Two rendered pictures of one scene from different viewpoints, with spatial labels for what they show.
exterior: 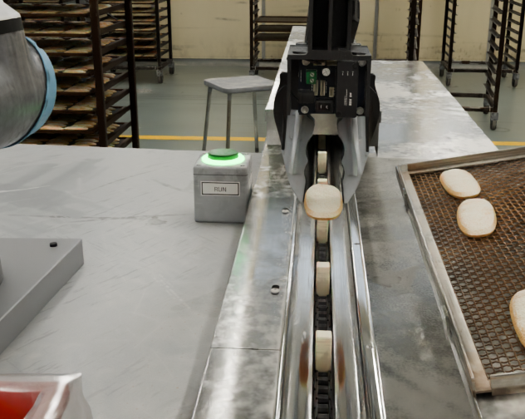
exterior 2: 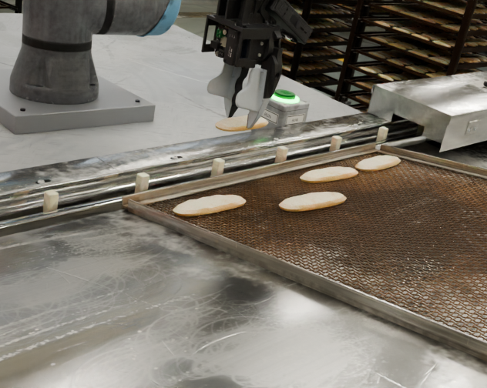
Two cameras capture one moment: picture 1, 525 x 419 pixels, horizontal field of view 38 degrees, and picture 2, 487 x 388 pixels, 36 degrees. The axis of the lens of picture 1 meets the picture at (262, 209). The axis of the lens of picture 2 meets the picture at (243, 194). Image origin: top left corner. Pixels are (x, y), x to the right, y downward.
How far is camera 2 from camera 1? 0.73 m
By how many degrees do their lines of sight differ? 35
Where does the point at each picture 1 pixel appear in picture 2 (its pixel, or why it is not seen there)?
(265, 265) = (198, 149)
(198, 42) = not seen: outside the picture
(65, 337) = (83, 139)
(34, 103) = (152, 14)
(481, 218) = (318, 172)
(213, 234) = not seen: hidden behind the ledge
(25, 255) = (117, 99)
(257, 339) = (120, 164)
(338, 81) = (227, 39)
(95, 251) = (170, 119)
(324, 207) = (226, 122)
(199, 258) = not seen: hidden behind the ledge
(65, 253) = (133, 106)
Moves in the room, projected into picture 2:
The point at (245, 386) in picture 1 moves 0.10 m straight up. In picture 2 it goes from (75, 171) to (82, 99)
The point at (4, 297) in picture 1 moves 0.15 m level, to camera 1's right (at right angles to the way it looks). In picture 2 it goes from (73, 108) to (133, 139)
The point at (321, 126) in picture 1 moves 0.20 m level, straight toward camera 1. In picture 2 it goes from (407, 112) to (341, 123)
